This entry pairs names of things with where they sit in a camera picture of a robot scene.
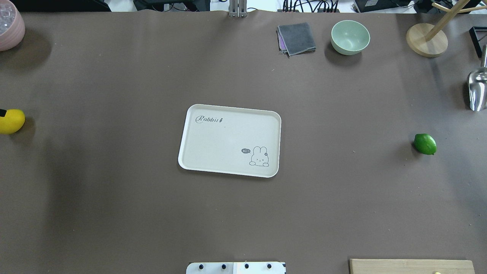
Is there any yellow lemon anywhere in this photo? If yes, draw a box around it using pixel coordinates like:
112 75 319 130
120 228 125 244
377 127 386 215
0 109 25 135

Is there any green lime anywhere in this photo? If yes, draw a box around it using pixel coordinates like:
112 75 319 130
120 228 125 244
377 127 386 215
413 133 437 155

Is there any cream rabbit print tray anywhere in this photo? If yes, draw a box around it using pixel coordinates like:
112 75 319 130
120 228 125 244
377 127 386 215
178 104 282 178

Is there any black metal tray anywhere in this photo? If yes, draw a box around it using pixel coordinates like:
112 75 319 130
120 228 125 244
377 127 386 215
468 26 487 58

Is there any pink bowl with ice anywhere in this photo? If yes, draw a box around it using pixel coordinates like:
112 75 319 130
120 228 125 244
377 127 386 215
0 0 25 52

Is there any folded grey cloth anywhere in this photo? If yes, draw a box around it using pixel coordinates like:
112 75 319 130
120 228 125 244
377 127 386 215
276 22 316 57

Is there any mint green bowl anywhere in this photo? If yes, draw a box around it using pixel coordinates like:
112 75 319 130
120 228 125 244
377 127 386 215
331 20 371 56

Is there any wooden cutting board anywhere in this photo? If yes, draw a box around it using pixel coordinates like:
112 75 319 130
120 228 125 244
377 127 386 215
349 259 475 274

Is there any wooden mug tree stand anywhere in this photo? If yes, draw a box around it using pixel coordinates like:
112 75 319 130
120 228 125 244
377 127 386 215
406 0 487 58

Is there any metal scoop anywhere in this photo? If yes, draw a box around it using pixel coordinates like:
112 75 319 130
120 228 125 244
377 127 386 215
468 45 487 112

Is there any aluminium frame post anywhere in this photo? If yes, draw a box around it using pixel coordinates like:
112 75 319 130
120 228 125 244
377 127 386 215
228 0 247 18

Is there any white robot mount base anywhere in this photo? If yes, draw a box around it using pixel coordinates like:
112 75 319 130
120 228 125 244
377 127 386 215
186 261 286 274

